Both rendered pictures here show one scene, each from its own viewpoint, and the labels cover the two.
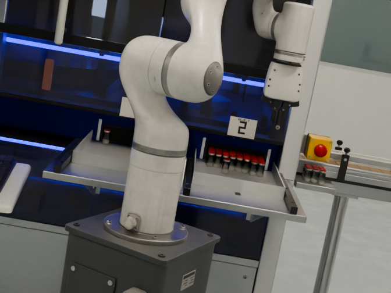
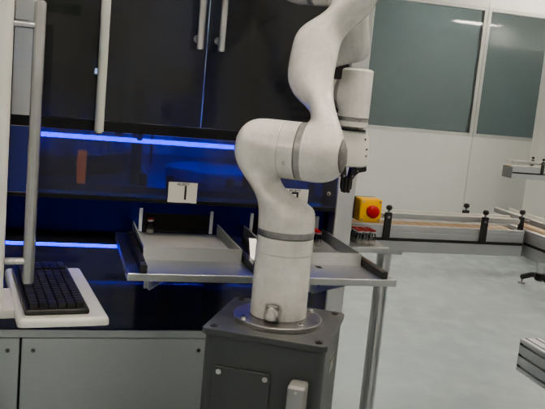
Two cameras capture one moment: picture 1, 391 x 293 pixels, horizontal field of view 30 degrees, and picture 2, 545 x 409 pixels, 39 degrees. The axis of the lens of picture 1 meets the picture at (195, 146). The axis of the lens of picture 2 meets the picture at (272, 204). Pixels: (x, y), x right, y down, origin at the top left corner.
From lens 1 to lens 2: 51 cm
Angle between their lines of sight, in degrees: 14
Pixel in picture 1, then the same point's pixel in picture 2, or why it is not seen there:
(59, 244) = (113, 350)
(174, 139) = (307, 221)
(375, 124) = not seen: hidden behind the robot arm
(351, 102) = not seen: hidden behind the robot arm
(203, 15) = (323, 93)
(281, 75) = (349, 142)
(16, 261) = (66, 376)
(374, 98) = not seen: hidden behind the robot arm
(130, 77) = (253, 164)
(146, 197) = (285, 286)
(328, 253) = (378, 312)
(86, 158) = (158, 253)
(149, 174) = (287, 260)
